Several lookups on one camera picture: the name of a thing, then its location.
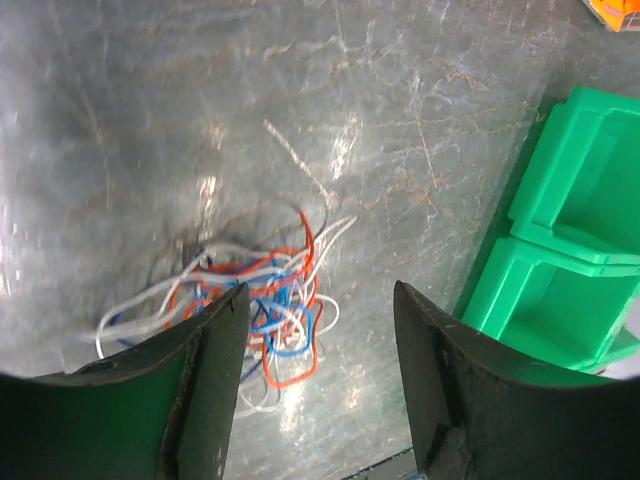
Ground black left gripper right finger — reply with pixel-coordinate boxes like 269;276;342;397
393;282;639;479

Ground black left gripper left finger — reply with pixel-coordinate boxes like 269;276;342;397
1;285;249;479

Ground white cable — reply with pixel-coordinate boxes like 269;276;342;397
81;215;358;419

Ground green compartment bin tray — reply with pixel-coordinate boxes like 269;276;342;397
461;87;639;373

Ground orange sponge package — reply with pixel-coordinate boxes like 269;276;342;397
583;0;640;33

